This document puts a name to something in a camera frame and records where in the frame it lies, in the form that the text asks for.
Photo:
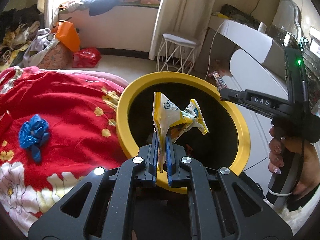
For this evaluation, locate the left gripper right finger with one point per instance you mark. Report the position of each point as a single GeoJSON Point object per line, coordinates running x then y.
{"type": "Point", "coordinates": [221, 205]}

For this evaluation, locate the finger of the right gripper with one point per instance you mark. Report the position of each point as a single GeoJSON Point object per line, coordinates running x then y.
{"type": "Point", "coordinates": [234, 96]}

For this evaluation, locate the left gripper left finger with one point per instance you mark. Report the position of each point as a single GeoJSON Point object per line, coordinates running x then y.
{"type": "Point", "coordinates": [100, 206]}

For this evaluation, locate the yellow white snack bag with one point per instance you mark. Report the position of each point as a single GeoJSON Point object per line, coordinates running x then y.
{"type": "Point", "coordinates": [168, 119]}

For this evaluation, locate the blue plastic glove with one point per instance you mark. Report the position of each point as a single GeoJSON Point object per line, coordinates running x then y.
{"type": "Point", "coordinates": [32, 135]}

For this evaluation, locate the brown candy bar wrapper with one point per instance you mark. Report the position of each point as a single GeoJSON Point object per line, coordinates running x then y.
{"type": "Point", "coordinates": [220, 83]}

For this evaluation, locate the red cylindrical snack can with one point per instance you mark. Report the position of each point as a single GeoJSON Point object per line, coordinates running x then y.
{"type": "Point", "coordinates": [5, 122]}

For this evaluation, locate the person's right hand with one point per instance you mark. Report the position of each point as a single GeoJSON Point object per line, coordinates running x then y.
{"type": "Point", "coordinates": [294, 164]}

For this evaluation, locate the white rounded drawer cabinet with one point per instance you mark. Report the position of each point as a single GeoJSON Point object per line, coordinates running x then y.
{"type": "Point", "coordinates": [267, 99]}

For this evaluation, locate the white dresser desk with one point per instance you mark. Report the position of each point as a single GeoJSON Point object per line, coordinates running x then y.
{"type": "Point", "coordinates": [259, 46]}

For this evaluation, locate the black bag on desk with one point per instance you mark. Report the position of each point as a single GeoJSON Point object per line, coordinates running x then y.
{"type": "Point", "coordinates": [241, 17]}

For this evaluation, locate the cream curtain right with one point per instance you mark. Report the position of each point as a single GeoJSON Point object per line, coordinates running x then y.
{"type": "Point", "coordinates": [189, 17]}

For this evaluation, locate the ornate vanity mirror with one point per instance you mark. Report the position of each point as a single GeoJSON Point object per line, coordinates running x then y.
{"type": "Point", "coordinates": [288, 18]}

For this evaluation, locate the red floral blanket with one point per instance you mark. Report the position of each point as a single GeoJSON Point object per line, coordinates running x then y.
{"type": "Point", "coordinates": [80, 108]}

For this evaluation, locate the red plastic bag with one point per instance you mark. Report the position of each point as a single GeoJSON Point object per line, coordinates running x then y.
{"type": "Point", "coordinates": [86, 58]}

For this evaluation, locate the dark navy jacket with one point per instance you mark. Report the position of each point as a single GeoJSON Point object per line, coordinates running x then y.
{"type": "Point", "coordinates": [98, 7]}

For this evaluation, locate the floral fabric basket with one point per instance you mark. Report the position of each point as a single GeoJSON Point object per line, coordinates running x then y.
{"type": "Point", "coordinates": [58, 57]}

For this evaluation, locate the orange paper bag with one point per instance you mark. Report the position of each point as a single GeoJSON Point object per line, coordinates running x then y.
{"type": "Point", "coordinates": [66, 33]}

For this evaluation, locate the lavender white clothes heap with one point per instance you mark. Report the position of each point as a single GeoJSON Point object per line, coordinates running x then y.
{"type": "Point", "coordinates": [43, 42]}

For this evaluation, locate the pile of clothes on bed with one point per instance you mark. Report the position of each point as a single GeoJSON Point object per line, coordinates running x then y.
{"type": "Point", "coordinates": [18, 29]}

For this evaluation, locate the white wire frame stool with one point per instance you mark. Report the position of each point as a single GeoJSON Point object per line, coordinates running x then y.
{"type": "Point", "coordinates": [177, 51]}

